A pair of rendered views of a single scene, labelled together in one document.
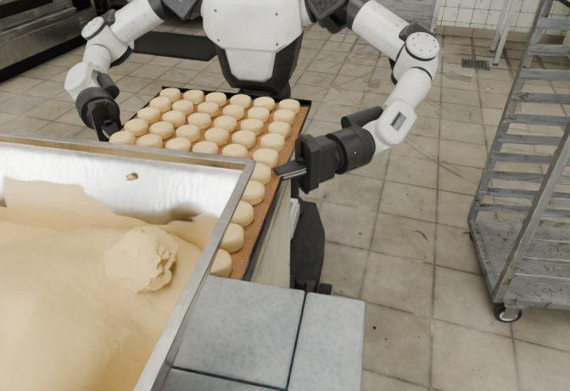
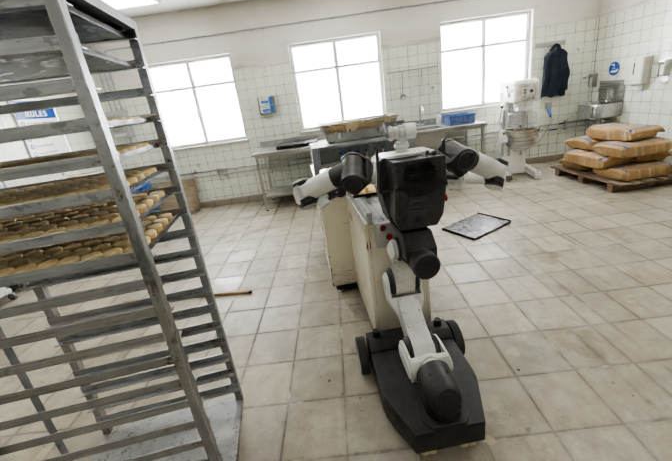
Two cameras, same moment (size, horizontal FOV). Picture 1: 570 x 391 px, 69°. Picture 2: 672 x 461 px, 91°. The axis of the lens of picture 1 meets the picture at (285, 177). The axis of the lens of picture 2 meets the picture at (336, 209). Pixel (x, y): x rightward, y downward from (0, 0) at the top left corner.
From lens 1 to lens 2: 252 cm
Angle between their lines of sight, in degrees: 124
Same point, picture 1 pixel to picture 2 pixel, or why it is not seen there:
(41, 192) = (341, 127)
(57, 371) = not seen: hidden behind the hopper
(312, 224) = (401, 402)
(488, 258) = (232, 434)
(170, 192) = (328, 128)
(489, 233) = not seen: outside the picture
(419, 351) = (299, 377)
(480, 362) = (261, 384)
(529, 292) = (212, 409)
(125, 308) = not seen: hidden behind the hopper
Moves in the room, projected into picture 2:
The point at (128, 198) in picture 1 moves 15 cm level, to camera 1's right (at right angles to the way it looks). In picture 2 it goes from (332, 128) to (311, 132)
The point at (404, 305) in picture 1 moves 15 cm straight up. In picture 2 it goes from (309, 405) to (304, 383)
